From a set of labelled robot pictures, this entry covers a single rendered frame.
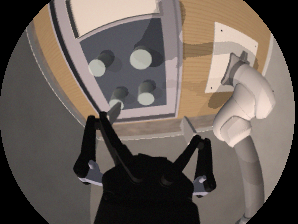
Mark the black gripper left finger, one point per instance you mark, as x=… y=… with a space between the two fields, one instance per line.
x=86 y=167

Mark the clear glass jar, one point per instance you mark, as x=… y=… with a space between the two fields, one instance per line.
x=141 y=57
x=98 y=66
x=146 y=93
x=118 y=95

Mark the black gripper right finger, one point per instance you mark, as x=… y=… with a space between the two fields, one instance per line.
x=204 y=181

